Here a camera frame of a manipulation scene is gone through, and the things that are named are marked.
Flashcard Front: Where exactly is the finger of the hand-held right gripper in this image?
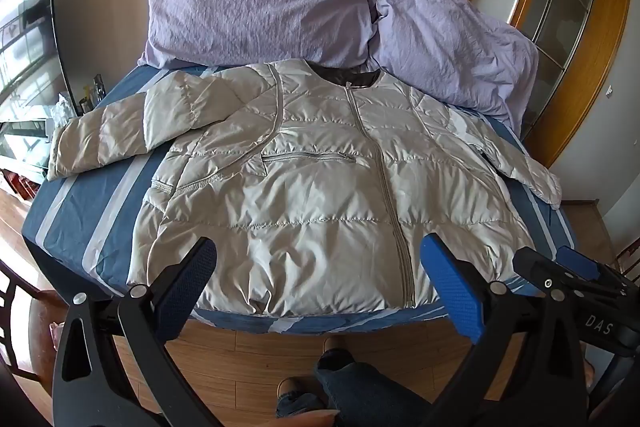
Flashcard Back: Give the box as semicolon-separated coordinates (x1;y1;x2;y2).
556;245;640;295
512;248;626;308

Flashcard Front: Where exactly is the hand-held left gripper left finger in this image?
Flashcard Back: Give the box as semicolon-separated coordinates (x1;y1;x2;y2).
52;236;219;427

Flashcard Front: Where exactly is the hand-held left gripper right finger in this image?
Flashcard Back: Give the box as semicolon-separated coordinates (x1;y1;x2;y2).
421;234;597;427

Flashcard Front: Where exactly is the beige puffer jacket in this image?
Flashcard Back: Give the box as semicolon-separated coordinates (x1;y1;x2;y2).
46;59;564;317

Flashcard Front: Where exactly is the dark wooden chair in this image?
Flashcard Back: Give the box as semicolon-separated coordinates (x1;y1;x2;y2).
612;237;640;279
0;257;72;379

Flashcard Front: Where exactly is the person's leg in jeans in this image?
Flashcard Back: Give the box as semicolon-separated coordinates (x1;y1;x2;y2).
314;349;447;427
276;394;328;419

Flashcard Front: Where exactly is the brown shoe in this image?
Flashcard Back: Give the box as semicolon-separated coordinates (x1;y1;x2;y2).
323;337;350;358
277;377;314;401

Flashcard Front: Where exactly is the blue striped bed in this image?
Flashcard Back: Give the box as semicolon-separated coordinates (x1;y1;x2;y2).
21;62;583;338

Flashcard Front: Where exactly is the clear plastic bag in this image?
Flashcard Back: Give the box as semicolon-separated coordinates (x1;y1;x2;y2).
52;94;77;128

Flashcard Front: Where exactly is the glass top television cabinet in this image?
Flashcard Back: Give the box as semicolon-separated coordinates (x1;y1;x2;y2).
0;117;62;204

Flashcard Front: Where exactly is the small light purple pillow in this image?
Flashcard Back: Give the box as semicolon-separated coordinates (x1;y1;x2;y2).
367;0;541;134

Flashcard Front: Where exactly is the large purple pillow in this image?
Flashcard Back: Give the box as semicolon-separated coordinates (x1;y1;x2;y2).
137;0;381;70

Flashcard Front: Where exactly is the flat screen television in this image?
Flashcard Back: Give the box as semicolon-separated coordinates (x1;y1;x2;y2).
0;0;81;124

